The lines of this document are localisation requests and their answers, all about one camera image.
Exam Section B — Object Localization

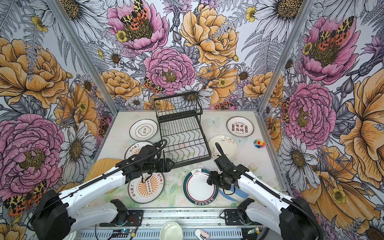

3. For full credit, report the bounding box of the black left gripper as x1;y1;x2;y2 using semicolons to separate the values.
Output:
143;158;175;173

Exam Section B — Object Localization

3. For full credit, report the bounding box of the blue white striped plate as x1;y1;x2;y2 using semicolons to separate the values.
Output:
219;185;249;202

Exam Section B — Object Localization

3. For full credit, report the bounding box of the green red rimmed plate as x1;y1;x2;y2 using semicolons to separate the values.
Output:
183;169;219;206

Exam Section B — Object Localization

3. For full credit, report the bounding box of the orange sunburst plate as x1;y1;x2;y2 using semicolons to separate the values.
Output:
124;141;152;159
128;173;165;204

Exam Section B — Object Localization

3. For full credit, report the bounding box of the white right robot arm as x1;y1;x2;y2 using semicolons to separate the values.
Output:
207;143;324;240

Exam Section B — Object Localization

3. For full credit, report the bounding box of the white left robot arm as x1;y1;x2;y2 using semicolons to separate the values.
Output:
31;140;174;240

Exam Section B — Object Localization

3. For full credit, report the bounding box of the cream floral oval plate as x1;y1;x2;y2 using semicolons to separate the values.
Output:
209;135;239;161

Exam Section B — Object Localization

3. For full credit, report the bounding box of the white grey emblem plate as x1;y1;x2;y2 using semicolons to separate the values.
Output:
129;119;159;141

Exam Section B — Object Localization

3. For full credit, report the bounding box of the rainbow sunflower plush toy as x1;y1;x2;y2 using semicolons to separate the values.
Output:
254;139;270;148

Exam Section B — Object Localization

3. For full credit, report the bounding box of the red character white plate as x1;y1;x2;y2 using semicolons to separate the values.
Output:
227;116;255;138

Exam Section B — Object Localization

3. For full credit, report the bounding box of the white fabric butterfly far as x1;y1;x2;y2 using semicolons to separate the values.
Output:
206;117;221;127

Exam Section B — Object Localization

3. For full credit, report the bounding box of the small white pink object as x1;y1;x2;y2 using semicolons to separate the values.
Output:
195;229;210;240

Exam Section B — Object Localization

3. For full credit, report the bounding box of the white round bowl below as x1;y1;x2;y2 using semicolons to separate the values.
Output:
159;222;184;240

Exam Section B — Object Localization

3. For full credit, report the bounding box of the yellow woven placemat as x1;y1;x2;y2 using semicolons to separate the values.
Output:
84;158;121;183

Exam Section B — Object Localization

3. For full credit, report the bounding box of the black wire dish rack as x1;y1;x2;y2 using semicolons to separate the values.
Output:
154;92;212;168

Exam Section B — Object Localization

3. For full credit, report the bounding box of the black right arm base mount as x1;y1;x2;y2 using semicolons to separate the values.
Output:
219;198;259;226

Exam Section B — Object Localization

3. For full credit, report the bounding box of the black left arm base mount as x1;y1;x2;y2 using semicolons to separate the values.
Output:
99;200;144;227

